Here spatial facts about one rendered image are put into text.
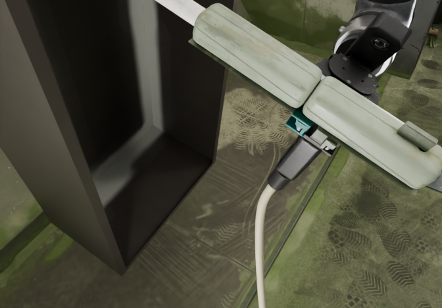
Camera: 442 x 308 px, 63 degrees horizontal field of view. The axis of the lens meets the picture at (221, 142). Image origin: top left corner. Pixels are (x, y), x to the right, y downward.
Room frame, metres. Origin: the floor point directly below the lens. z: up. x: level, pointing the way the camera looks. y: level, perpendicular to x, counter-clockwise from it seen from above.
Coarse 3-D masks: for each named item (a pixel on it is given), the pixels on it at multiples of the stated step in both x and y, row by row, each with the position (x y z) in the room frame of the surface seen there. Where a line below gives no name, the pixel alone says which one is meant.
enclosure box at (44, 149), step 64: (0, 0) 0.43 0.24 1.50; (64, 0) 0.92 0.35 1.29; (128, 0) 1.11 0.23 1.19; (0, 64) 0.50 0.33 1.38; (64, 64) 0.90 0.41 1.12; (128, 64) 1.11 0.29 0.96; (192, 64) 1.05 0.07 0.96; (0, 128) 0.64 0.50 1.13; (64, 128) 0.46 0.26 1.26; (128, 128) 1.10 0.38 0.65; (192, 128) 1.09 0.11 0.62; (64, 192) 0.56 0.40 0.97; (128, 192) 0.89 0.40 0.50; (128, 256) 0.63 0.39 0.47
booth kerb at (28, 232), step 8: (40, 216) 1.07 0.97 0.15; (32, 224) 1.03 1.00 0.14; (40, 224) 1.05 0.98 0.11; (48, 224) 1.07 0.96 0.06; (16, 232) 0.98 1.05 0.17; (24, 232) 0.99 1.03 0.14; (32, 232) 1.01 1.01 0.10; (40, 232) 1.03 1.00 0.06; (8, 240) 0.94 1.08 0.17; (16, 240) 0.95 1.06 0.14; (24, 240) 0.97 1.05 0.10; (0, 248) 0.90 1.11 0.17; (8, 248) 0.92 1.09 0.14; (16, 248) 0.93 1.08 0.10; (0, 256) 0.88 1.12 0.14; (8, 256) 0.90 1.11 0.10; (0, 264) 0.86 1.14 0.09; (8, 264) 0.87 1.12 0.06; (0, 272) 0.84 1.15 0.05
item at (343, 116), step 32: (160, 0) 0.42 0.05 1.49; (192, 0) 0.41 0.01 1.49; (224, 32) 0.36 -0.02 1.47; (256, 32) 0.36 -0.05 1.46; (224, 64) 0.35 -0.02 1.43; (256, 64) 0.33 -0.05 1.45; (288, 64) 0.32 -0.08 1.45; (288, 96) 0.30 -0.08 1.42; (320, 96) 0.28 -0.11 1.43; (352, 96) 0.29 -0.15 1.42; (320, 128) 0.28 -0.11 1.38; (352, 128) 0.25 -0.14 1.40; (384, 128) 0.25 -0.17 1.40; (416, 128) 0.24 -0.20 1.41; (288, 160) 0.30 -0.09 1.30; (384, 160) 0.23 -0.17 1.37; (416, 160) 0.22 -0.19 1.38
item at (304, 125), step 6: (300, 108) 0.31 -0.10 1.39; (294, 114) 0.30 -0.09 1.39; (300, 114) 0.30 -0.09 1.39; (288, 120) 0.31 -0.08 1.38; (294, 120) 0.31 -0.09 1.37; (300, 120) 0.29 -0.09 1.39; (306, 120) 0.29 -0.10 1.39; (288, 126) 0.30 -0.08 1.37; (294, 126) 0.30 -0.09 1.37; (300, 126) 0.29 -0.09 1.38; (306, 126) 0.29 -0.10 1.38; (300, 132) 0.29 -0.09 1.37
